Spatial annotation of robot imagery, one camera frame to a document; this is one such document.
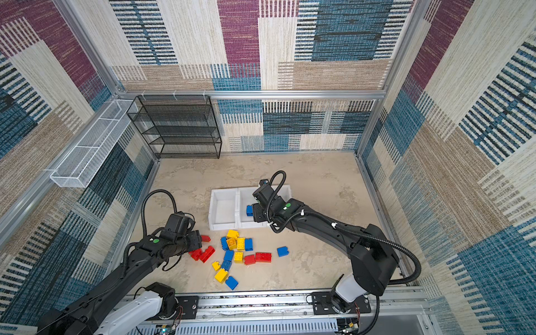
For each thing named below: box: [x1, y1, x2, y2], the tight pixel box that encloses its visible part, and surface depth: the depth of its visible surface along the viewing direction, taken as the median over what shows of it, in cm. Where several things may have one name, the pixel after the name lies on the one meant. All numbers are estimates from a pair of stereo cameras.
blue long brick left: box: [220, 235, 229, 251], surface depth 88 cm
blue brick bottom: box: [224, 275, 239, 291], surface depth 80 cm
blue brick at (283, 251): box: [276, 245, 290, 258], surface depth 88 cm
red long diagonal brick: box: [198, 245, 216, 264], surface depth 86 cm
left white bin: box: [207, 187, 239, 232], surface depth 96 cm
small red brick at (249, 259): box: [243, 254, 256, 266], surface depth 85 cm
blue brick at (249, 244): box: [244, 237, 254, 252], surface depth 88 cm
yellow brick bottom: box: [214, 268, 229, 285], surface depth 80 cm
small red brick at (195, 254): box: [188, 248, 203, 262], surface depth 85 cm
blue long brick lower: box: [221, 249, 235, 272], surface depth 85 cm
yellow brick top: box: [226, 229, 240, 238], surface depth 91 cm
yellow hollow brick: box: [226, 237, 238, 251], surface depth 87 cm
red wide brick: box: [255, 251, 273, 263], surface depth 85 cm
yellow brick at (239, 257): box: [233, 251, 244, 264], surface depth 83 cm
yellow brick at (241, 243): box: [236, 237, 245, 251], surface depth 88 cm
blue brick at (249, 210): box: [246, 204, 254, 217], surface depth 98 cm
